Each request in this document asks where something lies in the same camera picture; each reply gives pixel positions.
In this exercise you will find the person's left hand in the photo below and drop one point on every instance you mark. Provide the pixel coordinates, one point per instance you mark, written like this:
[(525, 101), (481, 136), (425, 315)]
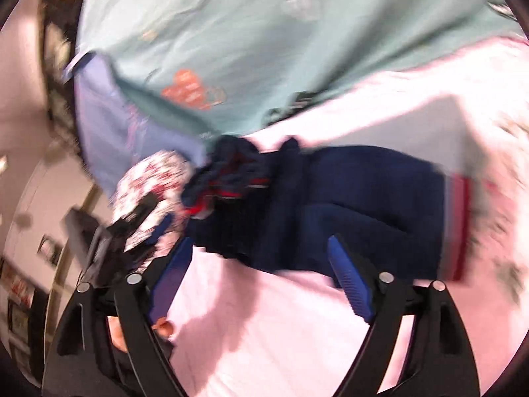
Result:
[(165, 329)]

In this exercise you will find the lavender blue sheet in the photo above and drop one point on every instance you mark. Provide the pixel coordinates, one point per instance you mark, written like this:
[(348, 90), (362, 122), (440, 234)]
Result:
[(107, 124)]

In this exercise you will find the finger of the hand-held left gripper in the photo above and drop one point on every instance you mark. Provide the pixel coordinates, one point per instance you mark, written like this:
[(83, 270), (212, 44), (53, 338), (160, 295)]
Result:
[(160, 228), (142, 209)]

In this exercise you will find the teal printed bedsheet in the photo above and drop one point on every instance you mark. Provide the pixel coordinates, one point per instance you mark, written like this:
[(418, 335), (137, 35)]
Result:
[(248, 29)]

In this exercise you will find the red floral pillow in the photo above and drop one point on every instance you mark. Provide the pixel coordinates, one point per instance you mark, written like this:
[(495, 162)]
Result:
[(144, 173)]

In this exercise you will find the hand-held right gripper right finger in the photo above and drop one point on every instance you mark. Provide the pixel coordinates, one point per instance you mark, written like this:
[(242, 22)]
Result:
[(351, 281)]

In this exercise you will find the white shelf unit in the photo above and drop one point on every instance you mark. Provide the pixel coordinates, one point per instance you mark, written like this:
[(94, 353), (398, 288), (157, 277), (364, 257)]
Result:
[(58, 281)]

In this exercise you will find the pink floral blanket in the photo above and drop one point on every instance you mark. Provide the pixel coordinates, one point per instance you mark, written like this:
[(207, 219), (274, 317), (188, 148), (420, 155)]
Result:
[(268, 331)]

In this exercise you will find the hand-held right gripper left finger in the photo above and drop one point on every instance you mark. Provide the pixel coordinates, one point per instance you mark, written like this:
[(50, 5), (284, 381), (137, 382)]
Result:
[(173, 273)]

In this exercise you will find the dark framed cabinet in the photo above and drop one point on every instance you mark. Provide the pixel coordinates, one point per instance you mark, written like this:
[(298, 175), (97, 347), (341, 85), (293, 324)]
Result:
[(53, 70)]

